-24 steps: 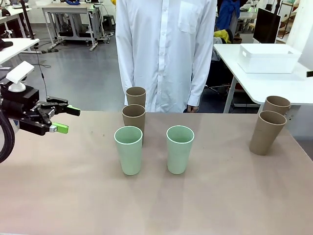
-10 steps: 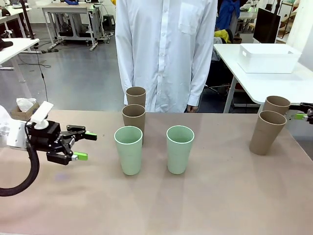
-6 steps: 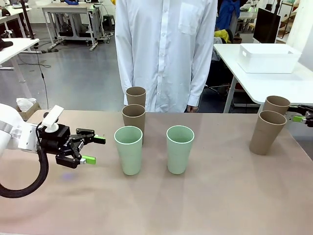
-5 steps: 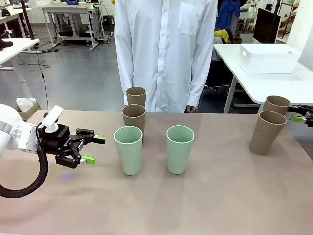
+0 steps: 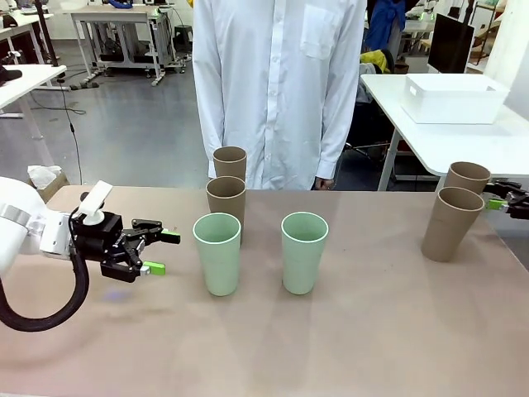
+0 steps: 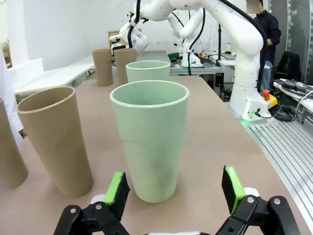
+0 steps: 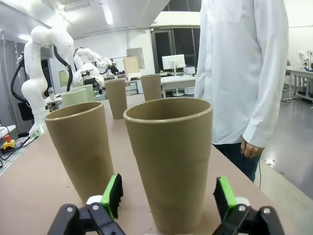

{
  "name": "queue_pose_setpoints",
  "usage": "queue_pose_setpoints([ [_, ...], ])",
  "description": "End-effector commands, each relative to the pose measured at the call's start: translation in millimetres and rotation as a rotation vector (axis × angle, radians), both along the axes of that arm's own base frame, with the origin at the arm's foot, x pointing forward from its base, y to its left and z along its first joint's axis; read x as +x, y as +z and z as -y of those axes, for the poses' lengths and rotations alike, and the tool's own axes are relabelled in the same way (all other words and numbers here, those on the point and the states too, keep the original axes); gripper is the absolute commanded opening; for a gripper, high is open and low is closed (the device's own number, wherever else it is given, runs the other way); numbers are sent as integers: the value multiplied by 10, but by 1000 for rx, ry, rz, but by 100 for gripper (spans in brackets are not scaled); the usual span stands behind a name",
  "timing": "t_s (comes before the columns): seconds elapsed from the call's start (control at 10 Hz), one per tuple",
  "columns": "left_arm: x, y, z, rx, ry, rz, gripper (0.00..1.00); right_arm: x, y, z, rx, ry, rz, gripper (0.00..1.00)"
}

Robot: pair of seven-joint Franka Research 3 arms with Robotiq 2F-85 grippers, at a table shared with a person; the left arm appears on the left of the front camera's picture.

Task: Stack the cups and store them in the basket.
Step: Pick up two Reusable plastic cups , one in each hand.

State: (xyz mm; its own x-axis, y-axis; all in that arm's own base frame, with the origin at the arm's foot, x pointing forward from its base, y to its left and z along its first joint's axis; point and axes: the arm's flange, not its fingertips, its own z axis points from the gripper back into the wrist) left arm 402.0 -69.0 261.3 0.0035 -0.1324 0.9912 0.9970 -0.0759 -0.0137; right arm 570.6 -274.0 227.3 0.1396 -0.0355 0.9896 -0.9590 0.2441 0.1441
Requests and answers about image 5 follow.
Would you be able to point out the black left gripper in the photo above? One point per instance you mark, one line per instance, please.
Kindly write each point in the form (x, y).
(97, 240)

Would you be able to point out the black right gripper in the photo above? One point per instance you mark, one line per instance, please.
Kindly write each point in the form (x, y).
(521, 207)

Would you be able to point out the brown cup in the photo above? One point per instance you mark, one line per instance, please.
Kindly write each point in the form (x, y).
(230, 165)
(450, 231)
(465, 182)
(225, 204)

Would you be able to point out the light green cup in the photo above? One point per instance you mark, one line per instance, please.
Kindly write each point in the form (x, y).
(218, 264)
(301, 264)

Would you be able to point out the white plastic basket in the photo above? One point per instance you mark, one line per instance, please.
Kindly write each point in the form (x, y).
(450, 99)

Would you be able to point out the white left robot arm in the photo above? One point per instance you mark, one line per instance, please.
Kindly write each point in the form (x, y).
(20, 223)

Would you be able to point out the person's left hand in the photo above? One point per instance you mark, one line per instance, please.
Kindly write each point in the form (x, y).
(324, 184)

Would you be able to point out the white side table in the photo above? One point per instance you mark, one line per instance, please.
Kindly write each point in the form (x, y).
(454, 144)

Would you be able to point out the cardboard box with white paper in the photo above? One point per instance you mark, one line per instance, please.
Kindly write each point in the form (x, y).
(43, 178)

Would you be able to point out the black monitor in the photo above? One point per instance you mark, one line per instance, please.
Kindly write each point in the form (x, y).
(450, 43)

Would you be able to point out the yellow jacket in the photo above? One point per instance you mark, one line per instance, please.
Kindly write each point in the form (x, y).
(374, 60)

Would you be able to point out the white desk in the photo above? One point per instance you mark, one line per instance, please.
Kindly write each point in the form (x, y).
(25, 89)

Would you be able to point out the blue jacket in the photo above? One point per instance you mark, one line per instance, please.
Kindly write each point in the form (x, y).
(384, 25)

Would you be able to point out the person in white shirt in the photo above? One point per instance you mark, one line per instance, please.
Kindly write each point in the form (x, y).
(273, 82)

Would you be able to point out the black stool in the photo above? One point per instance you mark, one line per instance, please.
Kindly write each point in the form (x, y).
(183, 35)

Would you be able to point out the black object on desk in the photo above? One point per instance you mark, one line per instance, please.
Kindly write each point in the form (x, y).
(10, 75)

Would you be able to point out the grey workbench with wheels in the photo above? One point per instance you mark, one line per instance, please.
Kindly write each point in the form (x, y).
(120, 25)

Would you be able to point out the black stand pole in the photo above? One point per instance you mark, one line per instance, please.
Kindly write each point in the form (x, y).
(46, 33)

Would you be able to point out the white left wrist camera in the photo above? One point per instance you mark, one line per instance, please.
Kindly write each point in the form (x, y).
(96, 200)

